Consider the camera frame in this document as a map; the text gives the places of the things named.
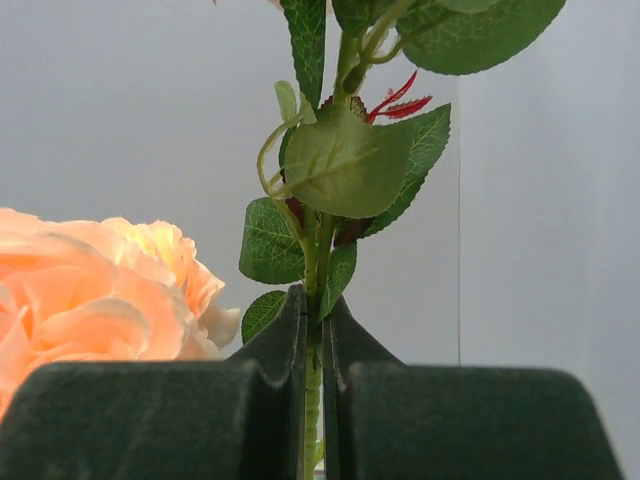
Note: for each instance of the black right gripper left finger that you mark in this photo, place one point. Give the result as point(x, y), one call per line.
point(240, 418)

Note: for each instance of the orange rose flower stem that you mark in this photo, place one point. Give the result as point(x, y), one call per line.
point(105, 290)

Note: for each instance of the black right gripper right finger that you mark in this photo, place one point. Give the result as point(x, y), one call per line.
point(388, 420)

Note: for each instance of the pink rose flower stem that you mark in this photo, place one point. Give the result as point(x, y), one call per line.
point(347, 171)

